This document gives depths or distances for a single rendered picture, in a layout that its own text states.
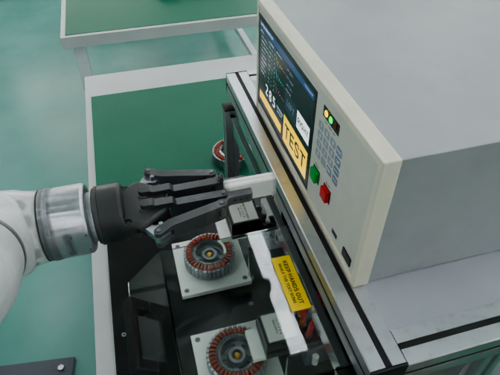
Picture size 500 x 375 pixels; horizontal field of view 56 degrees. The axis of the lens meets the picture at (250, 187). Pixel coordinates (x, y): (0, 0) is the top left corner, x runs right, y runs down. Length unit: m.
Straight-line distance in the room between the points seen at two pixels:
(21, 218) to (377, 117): 0.41
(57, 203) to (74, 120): 2.44
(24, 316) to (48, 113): 1.45
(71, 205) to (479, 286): 0.51
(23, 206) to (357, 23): 0.52
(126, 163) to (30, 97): 2.01
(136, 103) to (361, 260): 1.19
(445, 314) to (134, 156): 1.01
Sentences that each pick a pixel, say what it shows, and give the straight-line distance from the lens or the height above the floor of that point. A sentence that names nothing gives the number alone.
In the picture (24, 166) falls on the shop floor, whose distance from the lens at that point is 2.77.
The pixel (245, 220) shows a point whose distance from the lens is 0.95.
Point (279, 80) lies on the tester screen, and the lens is 0.75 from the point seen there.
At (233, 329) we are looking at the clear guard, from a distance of 0.63.
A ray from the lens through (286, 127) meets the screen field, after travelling 0.75.
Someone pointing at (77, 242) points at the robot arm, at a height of 1.18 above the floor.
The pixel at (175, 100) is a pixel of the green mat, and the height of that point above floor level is 0.75.
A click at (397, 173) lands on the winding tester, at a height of 1.30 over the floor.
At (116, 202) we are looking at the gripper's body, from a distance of 0.58.
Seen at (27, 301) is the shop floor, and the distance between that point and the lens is 2.13.
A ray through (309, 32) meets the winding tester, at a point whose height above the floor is 1.32.
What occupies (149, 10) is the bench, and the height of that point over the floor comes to 0.75.
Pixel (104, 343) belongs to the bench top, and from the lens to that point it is 1.03.
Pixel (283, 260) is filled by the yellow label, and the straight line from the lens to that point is 0.70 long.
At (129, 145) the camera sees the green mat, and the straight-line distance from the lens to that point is 1.45.
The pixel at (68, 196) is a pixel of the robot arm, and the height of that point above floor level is 1.23.
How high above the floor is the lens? 1.61
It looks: 43 degrees down
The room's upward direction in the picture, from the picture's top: straight up
